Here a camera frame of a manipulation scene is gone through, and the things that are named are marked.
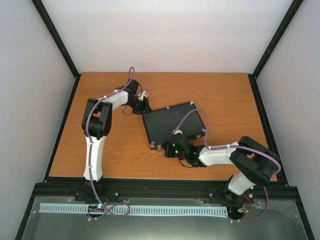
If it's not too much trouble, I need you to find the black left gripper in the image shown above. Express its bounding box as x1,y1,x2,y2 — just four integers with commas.
127,98,153,116

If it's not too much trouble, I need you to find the black poker set case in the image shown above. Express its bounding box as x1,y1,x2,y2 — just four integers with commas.
142,101,205,151

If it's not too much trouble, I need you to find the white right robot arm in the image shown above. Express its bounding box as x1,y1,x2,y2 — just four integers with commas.
164,133,281,203

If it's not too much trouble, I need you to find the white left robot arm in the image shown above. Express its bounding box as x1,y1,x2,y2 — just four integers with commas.
81,79,151,182

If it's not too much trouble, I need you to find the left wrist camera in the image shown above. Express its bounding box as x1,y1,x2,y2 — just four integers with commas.
136,90,149,101

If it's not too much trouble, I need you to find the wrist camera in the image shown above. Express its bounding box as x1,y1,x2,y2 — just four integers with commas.
170,130,190,145
136,90,149,101

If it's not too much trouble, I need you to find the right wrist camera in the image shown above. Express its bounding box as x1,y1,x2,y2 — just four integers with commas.
170,130,190,145

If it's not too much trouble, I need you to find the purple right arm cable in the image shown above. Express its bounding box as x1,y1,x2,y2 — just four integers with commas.
171,108,282,223

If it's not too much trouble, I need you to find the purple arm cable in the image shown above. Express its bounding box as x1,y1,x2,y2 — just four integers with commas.
84,66,137,221
171,108,282,223

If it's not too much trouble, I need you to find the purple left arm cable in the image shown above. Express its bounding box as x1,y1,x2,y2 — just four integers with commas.
84,66,137,221

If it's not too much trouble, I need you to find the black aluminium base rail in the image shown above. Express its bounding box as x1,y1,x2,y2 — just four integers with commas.
31,177,302,206

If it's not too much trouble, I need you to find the light blue cable duct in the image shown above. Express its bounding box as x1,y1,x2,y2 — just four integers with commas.
38,203,228,218

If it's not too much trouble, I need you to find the black frame post left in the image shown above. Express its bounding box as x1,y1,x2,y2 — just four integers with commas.
31,0,81,80

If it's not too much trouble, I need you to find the black frame post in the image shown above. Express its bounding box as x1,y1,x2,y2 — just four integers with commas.
251,0,305,78
31,0,81,80

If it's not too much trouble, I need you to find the black frame post right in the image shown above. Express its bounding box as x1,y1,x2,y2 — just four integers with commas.
251,0,305,78

